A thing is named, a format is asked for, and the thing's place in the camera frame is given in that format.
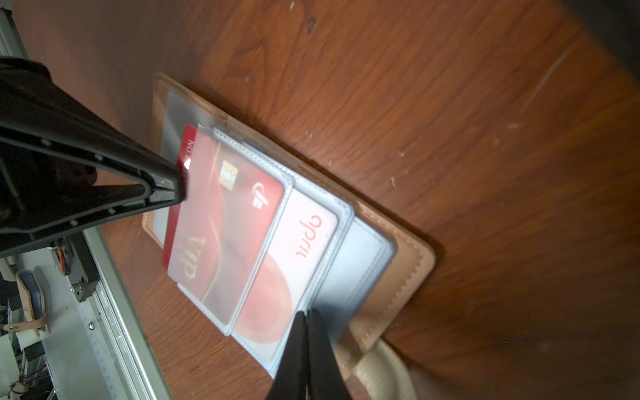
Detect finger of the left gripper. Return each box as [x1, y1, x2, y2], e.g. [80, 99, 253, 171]
[1, 57, 186, 257]

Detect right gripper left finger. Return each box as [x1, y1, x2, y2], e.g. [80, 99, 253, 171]
[266, 311, 308, 400]

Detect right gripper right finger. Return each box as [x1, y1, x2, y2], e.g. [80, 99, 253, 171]
[307, 309, 352, 400]

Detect tan leather card holder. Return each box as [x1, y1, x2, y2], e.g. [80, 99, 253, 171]
[152, 73, 436, 399]

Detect red VIP credit card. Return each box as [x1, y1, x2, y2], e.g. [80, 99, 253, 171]
[163, 125, 292, 331]

